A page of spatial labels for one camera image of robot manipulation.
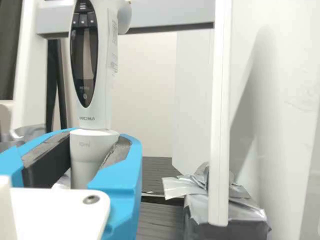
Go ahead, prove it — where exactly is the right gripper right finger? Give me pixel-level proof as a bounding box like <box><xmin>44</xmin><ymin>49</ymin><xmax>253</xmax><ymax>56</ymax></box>
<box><xmin>86</xmin><ymin>133</ymin><xmax>144</xmax><ymax>240</ymax></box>

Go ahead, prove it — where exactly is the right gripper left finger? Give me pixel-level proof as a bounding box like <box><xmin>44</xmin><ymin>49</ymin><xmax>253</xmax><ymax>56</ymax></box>
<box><xmin>0</xmin><ymin>128</ymin><xmax>74</xmax><ymax>189</ymax></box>

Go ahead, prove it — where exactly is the pipette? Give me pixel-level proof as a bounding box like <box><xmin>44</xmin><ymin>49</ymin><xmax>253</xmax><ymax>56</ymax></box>
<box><xmin>68</xmin><ymin>0</ymin><xmax>134</xmax><ymax>190</ymax></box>

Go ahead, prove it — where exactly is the white pipette stand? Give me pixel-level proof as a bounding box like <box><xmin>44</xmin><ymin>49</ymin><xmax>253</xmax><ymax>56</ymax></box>
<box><xmin>9</xmin><ymin>0</ymin><xmax>273</xmax><ymax>240</ymax></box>

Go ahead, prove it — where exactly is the white incubator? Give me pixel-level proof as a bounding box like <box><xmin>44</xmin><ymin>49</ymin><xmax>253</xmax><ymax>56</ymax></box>
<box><xmin>171</xmin><ymin>0</ymin><xmax>320</xmax><ymax>240</ymax></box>

